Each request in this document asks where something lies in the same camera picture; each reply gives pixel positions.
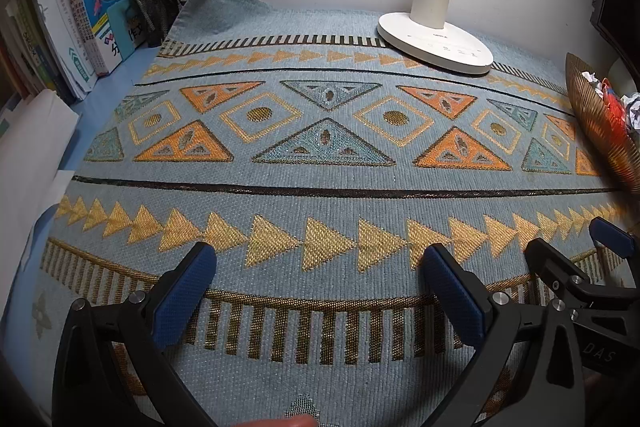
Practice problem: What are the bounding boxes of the white paper sheets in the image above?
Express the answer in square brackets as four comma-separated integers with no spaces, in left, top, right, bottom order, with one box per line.
[0,88,81,308]

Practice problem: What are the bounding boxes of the person's left hand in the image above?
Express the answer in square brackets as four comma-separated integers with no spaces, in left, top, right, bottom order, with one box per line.
[239,413,321,427]

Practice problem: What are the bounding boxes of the blue patterned woven mat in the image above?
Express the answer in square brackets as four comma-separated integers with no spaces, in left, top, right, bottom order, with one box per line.
[30,0,640,427]

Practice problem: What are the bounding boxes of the amber ribbed glass bowl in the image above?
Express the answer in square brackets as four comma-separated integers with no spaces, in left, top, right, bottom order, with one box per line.
[565,52,640,195]

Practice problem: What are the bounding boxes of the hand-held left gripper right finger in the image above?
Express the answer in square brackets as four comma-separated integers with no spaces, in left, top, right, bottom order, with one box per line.
[422,243,588,427]

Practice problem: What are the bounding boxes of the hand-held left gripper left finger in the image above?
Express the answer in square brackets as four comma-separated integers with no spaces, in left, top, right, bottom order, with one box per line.
[52,241,221,427]

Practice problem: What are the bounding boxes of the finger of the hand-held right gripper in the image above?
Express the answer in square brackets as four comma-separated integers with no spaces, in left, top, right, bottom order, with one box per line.
[589,217,640,292]
[524,237,601,314]

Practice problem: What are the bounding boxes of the black mesh pen holder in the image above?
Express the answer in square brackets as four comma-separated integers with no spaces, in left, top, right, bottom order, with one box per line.
[135,0,182,48]

